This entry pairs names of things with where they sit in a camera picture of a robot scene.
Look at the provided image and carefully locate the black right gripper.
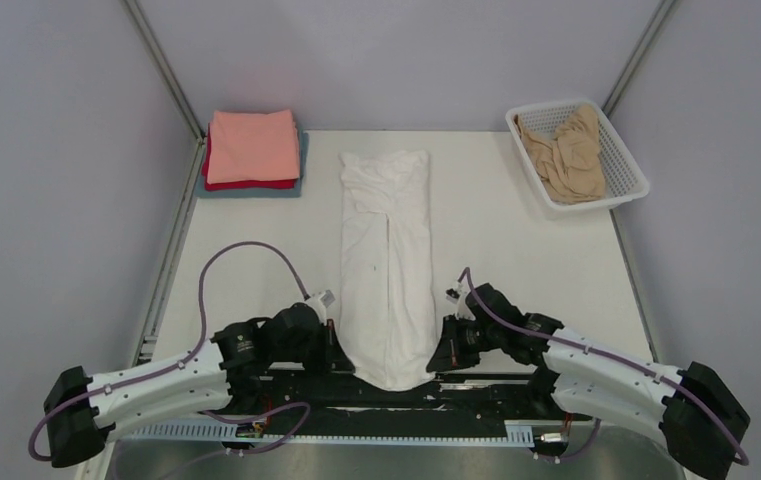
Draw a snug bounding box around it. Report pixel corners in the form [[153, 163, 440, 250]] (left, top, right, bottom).
[[427, 315, 504, 375]]

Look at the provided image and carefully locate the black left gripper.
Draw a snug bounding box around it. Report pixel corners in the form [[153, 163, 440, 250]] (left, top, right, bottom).
[[273, 317, 356, 375]]

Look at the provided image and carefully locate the white t shirt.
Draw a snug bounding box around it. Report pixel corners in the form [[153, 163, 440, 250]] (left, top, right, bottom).
[[338, 150, 441, 392]]

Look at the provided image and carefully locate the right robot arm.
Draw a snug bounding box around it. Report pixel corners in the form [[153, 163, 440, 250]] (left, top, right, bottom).
[[428, 283, 750, 479]]

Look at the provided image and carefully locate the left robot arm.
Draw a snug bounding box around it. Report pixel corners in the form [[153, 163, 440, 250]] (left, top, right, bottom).
[[43, 303, 354, 468]]

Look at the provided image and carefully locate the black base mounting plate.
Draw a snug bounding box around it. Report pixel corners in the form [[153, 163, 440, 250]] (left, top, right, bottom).
[[214, 369, 588, 439]]

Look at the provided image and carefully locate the folded red t shirt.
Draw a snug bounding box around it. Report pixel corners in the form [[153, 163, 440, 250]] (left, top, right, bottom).
[[201, 137, 299, 192]]

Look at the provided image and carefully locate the folded blue t shirt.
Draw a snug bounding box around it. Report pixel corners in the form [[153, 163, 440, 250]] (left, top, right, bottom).
[[194, 127, 310, 199]]

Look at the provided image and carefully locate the beige crumpled t shirt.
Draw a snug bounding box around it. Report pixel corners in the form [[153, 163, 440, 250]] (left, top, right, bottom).
[[514, 104, 607, 204]]

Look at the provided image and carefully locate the folded peach t shirt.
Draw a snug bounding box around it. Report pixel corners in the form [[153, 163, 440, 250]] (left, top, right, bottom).
[[205, 110, 300, 185]]

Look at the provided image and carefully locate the white plastic basket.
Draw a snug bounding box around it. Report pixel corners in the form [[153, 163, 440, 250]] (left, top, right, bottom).
[[505, 99, 650, 218]]

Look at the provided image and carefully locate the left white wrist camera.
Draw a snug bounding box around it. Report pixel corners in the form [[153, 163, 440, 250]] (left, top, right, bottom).
[[304, 290, 336, 324]]

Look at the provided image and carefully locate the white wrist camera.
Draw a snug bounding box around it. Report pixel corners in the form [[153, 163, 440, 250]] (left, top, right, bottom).
[[445, 281, 476, 321], [304, 290, 336, 324]]

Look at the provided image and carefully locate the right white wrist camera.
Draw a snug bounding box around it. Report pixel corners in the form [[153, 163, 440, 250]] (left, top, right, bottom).
[[445, 281, 476, 321]]

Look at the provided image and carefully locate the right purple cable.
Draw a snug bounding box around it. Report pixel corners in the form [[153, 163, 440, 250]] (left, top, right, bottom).
[[458, 266, 751, 467]]

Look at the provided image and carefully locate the purple cable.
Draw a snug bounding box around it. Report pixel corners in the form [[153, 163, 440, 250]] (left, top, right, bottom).
[[458, 266, 751, 467], [27, 241, 312, 463]]

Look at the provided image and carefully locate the white slotted cable duct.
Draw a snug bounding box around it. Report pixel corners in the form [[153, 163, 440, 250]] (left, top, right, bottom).
[[124, 418, 535, 448]]

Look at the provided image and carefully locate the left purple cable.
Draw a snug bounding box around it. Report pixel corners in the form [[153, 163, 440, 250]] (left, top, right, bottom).
[[27, 241, 312, 463]]

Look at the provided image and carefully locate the left aluminium frame post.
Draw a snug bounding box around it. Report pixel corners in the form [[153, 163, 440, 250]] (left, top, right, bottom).
[[120, 0, 204, 142]]

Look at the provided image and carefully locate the aluminium frame post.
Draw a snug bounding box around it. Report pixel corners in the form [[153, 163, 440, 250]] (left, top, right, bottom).
[[120, 0, 204, 142], [601, 0, 681, 117]]

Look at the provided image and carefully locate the right aluminium frame post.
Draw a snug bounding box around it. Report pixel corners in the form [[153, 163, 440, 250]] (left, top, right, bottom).
[[601, 0, 681, 117]]

